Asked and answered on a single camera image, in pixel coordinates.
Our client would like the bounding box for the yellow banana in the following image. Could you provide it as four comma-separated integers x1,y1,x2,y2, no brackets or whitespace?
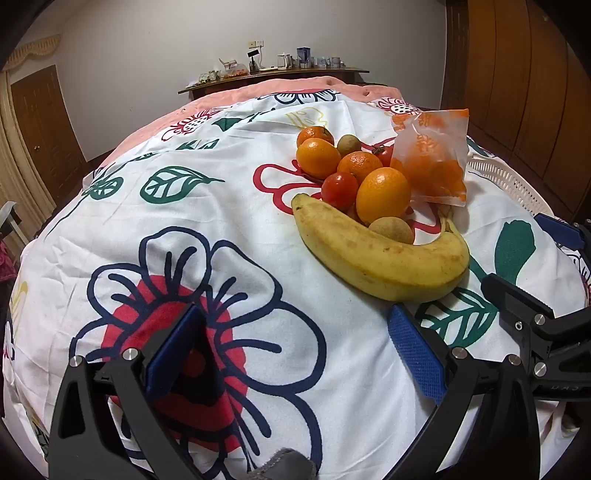
291,193,471,304

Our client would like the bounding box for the floral printed blanket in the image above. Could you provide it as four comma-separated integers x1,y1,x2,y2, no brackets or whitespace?
0,89,591,480

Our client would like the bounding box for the white plastic basket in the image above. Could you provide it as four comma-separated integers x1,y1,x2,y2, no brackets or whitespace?
462,137,557,219

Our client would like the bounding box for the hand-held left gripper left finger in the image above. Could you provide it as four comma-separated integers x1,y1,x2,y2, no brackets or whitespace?
46,304,208,480

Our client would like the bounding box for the large oval orange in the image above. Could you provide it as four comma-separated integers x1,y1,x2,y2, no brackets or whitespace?
355,167,412,226

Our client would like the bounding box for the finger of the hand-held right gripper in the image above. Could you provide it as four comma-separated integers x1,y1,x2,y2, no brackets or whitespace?
534,212,591,265
481,272,591,380

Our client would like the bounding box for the tangerine with green stem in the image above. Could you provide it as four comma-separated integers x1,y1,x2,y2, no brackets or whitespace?
337,151,383,185

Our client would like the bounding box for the cluster of small bottles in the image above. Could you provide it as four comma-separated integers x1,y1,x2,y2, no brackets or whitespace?
187,71,221,88

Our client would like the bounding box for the bag of orange snacks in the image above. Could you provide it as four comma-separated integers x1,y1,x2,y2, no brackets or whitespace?
221,59,250,80

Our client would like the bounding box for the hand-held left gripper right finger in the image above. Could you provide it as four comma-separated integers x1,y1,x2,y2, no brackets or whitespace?
387,303,542,480

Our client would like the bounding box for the plastic bag of oranges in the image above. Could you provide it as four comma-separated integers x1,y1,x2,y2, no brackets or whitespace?
391,108,470,208

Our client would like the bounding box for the pink quilt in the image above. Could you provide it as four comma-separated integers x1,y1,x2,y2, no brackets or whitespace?
99,78,407,167

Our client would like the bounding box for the brown wooden door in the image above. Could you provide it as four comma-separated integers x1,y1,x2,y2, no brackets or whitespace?
10,65,86,197

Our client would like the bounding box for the beige curtain valance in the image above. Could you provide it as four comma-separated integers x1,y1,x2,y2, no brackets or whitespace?
2,34,62,71

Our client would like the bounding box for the small tangerine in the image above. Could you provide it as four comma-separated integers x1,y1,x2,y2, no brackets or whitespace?
297,126,334,149

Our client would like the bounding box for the wooden headboard shelf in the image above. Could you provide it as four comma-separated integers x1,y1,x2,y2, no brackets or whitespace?
177,68,370,96

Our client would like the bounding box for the small brown round fruit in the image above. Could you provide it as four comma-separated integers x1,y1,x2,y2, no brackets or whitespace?
337,134,366,157

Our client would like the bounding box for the round orange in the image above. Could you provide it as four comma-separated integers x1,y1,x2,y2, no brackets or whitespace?
296,138,342,180

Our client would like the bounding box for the large brown round fruit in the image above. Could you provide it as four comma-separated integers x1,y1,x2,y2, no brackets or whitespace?
368,217,415,246

